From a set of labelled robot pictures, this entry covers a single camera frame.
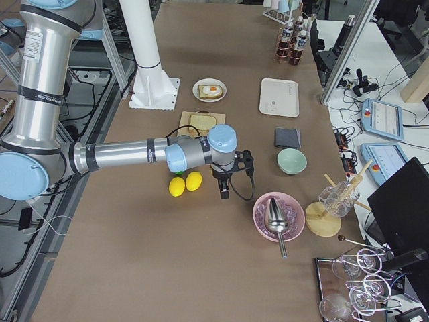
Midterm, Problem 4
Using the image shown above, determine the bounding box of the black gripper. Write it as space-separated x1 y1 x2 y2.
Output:
211 164 234 199

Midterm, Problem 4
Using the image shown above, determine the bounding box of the bread slice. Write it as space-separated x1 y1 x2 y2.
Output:
198 85 223 100
188 114 217 136

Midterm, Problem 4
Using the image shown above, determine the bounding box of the white round plate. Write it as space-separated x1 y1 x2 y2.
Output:
192 78 227 103

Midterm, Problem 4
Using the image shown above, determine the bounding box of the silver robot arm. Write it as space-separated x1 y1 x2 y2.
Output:
1 1 239 201

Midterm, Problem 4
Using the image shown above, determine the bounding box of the cream rabbit tray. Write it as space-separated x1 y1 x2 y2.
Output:
259 78 300 118

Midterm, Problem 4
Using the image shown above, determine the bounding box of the wine glass tray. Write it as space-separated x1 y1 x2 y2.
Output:
314 248 402 321

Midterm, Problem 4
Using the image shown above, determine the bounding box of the yellow lemon far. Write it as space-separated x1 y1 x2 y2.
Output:
185 171 203 191

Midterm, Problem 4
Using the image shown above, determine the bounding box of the metal scoop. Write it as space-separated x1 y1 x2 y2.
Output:
265 197 288 259

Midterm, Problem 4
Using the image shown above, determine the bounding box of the green bowl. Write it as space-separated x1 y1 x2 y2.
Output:
277 148 307 175

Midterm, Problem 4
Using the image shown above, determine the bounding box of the grey folded cloth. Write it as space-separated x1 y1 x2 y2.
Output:
274 127 301 149

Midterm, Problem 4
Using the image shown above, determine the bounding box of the pink bowl with ice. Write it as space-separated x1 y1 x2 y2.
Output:
253 192 305 242

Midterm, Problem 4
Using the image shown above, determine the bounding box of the fried egg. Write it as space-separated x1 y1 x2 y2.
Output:
202 85 222 96

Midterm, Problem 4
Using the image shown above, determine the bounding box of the wooden mug tree stand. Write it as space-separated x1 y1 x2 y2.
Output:
305 160 371 237

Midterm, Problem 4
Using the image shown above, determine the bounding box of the glass mug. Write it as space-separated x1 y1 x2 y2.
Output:
318 181 360 218

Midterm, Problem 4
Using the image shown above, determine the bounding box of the tea bottle two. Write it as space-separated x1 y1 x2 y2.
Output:
289 30 307 66

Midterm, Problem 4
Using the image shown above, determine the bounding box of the tea bottle one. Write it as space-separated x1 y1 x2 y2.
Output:
278 22 294 49

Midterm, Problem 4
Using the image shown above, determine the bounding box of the blue teach pendant near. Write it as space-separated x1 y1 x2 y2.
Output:
361 142 408 186

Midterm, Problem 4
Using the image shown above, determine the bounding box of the blue teach pendant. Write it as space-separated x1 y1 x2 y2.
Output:
361 142 408 186
361 99 404 141

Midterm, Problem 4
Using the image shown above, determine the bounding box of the blue teach pendant far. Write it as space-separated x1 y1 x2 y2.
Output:
361 99 404 141

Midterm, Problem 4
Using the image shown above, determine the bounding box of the black monitor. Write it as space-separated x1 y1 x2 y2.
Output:
368 157 428 256

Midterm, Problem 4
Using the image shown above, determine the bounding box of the tea bottle three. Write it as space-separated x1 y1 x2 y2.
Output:
292 15 304 36

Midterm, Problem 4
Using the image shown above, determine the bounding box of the white cup rack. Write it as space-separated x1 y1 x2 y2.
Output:
262 0 303 25

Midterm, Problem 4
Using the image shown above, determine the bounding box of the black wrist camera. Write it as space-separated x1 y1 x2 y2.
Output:
234 150 254 178

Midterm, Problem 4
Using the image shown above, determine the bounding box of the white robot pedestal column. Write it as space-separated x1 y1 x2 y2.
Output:
120 0 180 111

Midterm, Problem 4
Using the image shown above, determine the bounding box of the copper wire bottle rack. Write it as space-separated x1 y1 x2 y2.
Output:
274 26 297 64

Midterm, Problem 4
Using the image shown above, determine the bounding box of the aluminium frame post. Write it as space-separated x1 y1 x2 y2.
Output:
320 0 379 107

